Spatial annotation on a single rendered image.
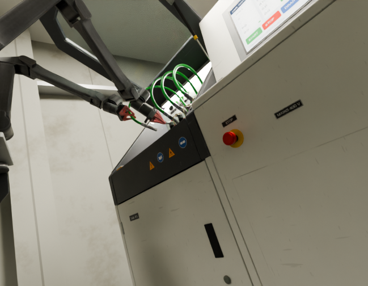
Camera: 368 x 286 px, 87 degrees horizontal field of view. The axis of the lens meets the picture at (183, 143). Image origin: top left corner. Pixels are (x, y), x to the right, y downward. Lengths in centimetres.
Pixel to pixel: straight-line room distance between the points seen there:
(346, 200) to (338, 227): 6
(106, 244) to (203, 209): 193
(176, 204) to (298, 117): 49
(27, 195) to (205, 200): 185
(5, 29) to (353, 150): 93
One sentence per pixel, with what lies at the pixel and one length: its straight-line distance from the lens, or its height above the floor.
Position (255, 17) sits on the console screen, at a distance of 97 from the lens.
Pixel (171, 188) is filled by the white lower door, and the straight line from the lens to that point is 75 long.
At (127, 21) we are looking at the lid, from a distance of 136.
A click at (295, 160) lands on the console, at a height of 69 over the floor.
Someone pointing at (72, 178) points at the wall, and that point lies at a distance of 256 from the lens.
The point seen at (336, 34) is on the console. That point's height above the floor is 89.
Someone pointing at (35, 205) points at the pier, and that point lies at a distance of 224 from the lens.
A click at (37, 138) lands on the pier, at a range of 245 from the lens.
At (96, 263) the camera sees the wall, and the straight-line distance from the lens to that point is 250.
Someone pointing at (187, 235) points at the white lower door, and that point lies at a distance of 75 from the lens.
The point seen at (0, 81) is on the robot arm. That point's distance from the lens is 128.
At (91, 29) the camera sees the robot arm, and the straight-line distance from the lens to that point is 99.
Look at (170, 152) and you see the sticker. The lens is 73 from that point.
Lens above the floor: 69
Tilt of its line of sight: 16 degrees up
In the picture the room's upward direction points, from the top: 20 degrees counter-clockwise
